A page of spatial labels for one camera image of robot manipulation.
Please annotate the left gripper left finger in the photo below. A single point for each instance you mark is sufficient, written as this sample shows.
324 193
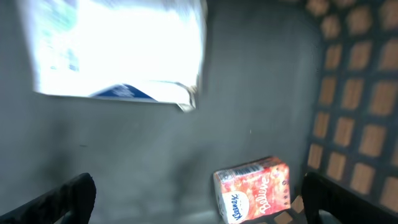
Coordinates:
72 202

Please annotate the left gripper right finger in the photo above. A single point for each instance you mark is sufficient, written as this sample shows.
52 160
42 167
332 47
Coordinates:
319 193

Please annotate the Kleenex tissue pack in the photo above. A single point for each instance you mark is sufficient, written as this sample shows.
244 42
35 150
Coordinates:
252 190

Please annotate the white paper box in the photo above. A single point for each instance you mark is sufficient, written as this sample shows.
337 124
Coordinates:
149 51

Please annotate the grey plastic basket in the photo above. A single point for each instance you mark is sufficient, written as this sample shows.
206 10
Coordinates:
152 163

